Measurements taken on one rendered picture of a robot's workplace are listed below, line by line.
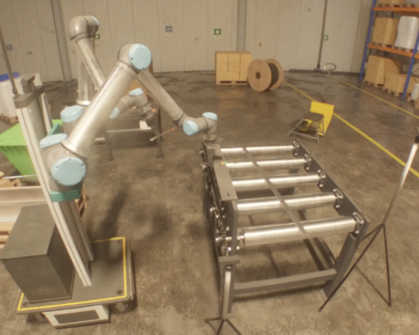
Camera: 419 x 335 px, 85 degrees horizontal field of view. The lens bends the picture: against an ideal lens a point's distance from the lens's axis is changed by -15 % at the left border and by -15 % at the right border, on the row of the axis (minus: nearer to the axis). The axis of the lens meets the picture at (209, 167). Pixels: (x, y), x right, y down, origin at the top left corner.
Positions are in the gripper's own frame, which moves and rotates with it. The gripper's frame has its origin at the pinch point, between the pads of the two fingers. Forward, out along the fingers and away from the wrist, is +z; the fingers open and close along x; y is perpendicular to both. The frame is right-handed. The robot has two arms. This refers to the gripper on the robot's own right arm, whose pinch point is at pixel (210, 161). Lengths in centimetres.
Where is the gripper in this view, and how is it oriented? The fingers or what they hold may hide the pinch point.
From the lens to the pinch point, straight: 182.7
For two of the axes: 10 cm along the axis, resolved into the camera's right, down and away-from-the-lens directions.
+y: -9.9, 0.6, -1.0
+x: 1.1, 5.0, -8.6
